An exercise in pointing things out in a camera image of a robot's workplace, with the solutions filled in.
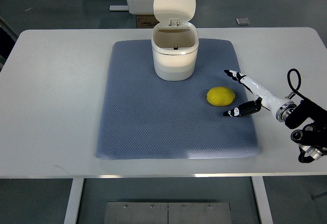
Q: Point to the white trash bin with lid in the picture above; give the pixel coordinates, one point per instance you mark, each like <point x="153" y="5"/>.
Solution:
<point x="174" y="39"/>

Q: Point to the brown cardboard box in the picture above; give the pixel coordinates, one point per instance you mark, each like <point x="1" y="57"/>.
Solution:
<point x="146" y="21"/>

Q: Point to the grey metal base plate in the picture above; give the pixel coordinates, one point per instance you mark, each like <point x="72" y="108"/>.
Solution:
<point x="161" y="212"/>

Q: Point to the grey floor outlet plate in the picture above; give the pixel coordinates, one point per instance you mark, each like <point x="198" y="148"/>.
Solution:
<point x="243" y="21"/>

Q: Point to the white table leg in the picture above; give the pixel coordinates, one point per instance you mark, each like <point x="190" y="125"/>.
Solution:
<point x="74" y="199"/>
<point x="262" y="200"/>

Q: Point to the yellow lemon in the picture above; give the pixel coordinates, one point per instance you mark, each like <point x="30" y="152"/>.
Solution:
<point x="220" y="96"/>

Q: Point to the white right table leg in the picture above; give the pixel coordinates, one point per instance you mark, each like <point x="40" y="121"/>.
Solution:
<point x="262" y="200"/>

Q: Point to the blue textured mat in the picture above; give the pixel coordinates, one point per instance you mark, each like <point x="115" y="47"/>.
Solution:
<point x="146" y="117"/>

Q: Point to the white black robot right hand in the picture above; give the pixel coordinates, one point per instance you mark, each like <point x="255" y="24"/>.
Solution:
<point x="280" y="108"/>

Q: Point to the white left table leg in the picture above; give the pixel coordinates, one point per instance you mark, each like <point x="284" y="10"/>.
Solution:
<point x="74" y="199"/>

